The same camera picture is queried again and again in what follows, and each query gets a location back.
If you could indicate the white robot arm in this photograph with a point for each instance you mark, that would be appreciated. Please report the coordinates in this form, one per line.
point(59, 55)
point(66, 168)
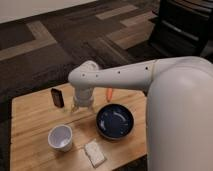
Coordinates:
point(179, 106)

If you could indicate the white cup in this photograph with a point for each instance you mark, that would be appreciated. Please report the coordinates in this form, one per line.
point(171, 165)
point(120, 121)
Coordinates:
point(60, 138)

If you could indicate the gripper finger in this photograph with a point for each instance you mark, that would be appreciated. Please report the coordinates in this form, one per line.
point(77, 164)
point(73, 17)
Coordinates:
point(74, 108)
point(91, 107)

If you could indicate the white sponge block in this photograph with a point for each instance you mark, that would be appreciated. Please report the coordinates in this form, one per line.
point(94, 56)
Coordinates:
point(94, 153)

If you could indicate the orange carrot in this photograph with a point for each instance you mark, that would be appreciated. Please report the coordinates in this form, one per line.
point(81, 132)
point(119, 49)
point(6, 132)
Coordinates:
point(109, 94)

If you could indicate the black cabinet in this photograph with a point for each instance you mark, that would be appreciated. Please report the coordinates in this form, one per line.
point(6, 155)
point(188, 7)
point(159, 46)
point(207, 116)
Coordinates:
point(183, 27)

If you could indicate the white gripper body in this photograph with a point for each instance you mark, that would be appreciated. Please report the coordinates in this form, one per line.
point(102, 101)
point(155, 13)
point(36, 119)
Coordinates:
point(83, 97)

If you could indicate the dark blue ceramic bowl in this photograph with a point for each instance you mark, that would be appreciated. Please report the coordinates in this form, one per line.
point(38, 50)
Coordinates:
point(114, 121)

